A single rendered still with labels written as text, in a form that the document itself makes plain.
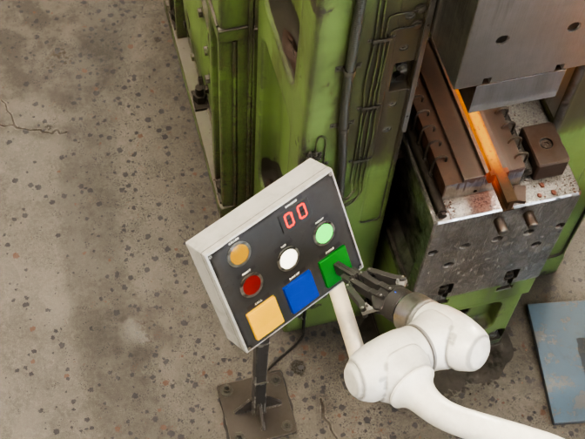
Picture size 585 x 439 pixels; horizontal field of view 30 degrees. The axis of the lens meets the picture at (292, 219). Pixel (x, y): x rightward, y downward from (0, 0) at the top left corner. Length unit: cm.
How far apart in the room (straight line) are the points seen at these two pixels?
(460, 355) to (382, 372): 17
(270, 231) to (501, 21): 63
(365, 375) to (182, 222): 171
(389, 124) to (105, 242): 135
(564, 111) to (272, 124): 83
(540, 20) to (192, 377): 170
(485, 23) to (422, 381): 68
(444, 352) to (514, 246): 82
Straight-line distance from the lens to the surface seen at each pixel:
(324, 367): 340
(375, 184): 277
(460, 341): 209
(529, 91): 237
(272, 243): 228
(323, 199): 233
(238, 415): 333
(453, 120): 268
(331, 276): 241
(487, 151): 263
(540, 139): 271
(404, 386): 202
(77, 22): 415
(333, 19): 219
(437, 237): 267
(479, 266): 291
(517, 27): 216
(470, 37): 213
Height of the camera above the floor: 314
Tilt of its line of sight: 60 degrees down
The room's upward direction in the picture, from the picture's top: 5 degrees clockwise
